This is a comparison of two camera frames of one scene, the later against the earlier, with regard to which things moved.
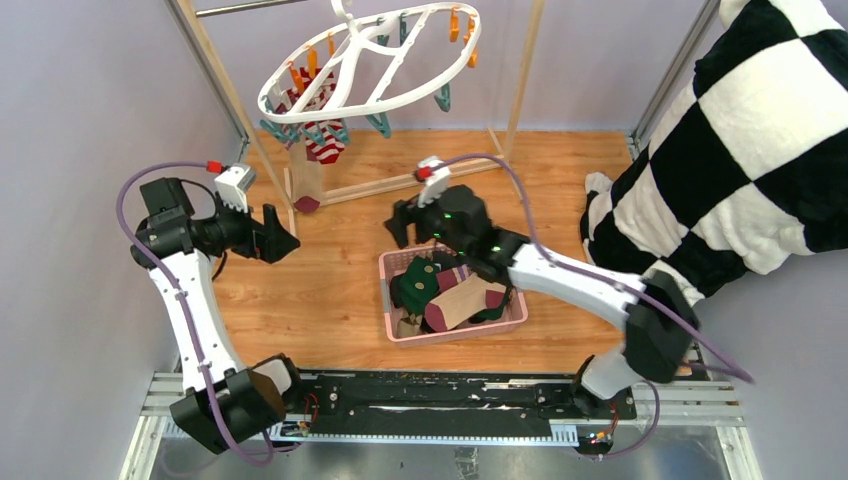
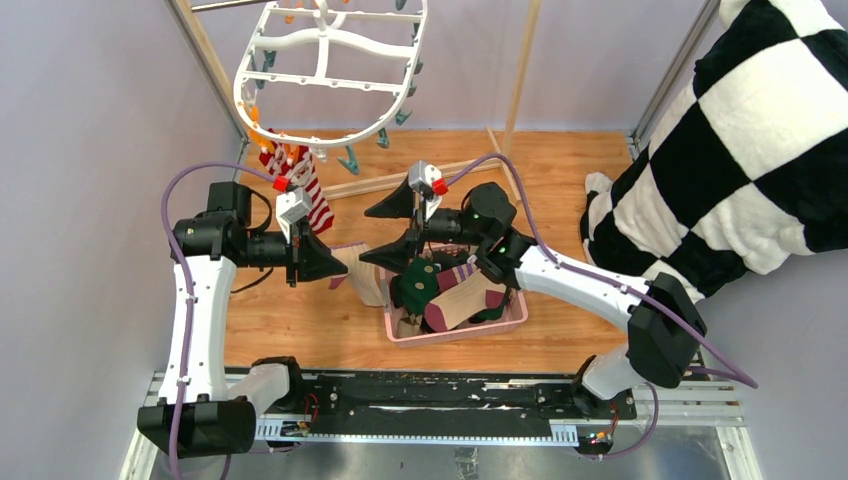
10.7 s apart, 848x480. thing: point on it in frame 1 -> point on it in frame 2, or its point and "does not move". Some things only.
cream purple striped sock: x=460 y=294 does not move
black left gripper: x=267 y=241 -> x=309 y=255
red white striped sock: x=323 y=140 -> x=299 y=171
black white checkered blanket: x=750 y=168 does not move
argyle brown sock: x=409 y=325 does not move
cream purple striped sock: x=306 y=176 -> x=371 y=283
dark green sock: x=414 y=288 does not move
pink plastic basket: x=390 y=263 does not move
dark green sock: x=489 y=313 does not move
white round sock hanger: x=350 y=26 -> x=322 y=34
